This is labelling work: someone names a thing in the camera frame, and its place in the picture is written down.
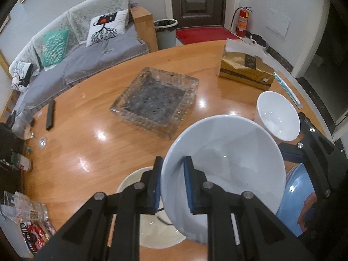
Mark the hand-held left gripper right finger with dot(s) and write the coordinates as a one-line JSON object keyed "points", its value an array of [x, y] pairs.
{"points": [[189, 187]]}

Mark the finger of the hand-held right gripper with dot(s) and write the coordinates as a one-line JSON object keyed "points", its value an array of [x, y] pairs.
{"points": [[306, 123], [292, 157]]}

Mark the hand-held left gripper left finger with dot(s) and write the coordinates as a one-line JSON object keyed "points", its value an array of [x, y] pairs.
{"points": [[155, 195]]}

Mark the small white bowl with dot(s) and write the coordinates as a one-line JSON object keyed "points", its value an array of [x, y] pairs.
{"points": [[277, 119]]}

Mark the large white bowl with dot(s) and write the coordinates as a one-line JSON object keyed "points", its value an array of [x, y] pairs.
{"points": [[231, 165]]}

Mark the blue plate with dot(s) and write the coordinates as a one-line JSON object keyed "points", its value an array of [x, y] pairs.
{"points": [[295, 198]]}

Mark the teal long packet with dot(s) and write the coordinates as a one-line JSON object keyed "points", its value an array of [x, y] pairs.
{"points": [[288, 89]]}

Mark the cream plate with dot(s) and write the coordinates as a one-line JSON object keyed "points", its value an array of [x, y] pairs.
{"points": [[156, 235]]}

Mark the gold tissue box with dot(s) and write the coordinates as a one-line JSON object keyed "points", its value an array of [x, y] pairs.
{"points": [[242, 72]]}

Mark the small black bin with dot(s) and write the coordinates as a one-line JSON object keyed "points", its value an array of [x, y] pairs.
{"points": [[258, 41]]}

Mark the square glass ashtray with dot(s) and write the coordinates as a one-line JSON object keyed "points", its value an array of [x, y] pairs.
{"points": [[155, 98]]}

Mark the white tissue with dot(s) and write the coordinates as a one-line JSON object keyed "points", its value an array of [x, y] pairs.
{"points": [[244, 46]]}

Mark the red fire extinguisher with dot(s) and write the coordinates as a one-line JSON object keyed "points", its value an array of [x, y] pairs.
{"points": [[242, 21]]}

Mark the red snack packet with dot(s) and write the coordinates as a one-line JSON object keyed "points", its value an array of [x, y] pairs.
{"points": [[36, 235]]}

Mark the black remote control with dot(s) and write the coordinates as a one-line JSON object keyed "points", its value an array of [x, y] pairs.
{"points": [[50, 114]]}

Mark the red door mat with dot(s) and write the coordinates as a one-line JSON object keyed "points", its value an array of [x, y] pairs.
{"points": [[206, 34]]}

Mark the small glass bottle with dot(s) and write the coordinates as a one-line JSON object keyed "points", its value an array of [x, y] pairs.
{"points": [[21, 162]]}

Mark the clear wine glass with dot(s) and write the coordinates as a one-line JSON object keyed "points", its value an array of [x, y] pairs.
{"points": [[23, 130]]}

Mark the grey wooden sofa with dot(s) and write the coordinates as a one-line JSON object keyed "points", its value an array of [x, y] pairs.
{"points": [[89, 59]]}

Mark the dark cabinet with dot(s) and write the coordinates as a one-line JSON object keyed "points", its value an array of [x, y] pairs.
{"points": [[9, 152]]}

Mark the grey trash bin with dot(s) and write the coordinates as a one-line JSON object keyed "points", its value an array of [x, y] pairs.
{"points": [[165, 36]]}

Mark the dark panelled door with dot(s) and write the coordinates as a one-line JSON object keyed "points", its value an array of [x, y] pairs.
{"points": [[197, 2]]}

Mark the white tree print pillow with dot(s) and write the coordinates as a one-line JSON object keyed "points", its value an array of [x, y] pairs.
{"points": [[107, 27]]}

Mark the teal patterned pillow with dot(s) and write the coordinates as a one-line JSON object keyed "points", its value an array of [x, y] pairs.
{"points": [[55, 47]]}

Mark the white red print pillow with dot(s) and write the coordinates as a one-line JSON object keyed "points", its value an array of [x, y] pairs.
{"points": [[23, 74]]}

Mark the white wall panel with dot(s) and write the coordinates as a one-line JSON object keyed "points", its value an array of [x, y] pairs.
{"points": [[277, 22]]}

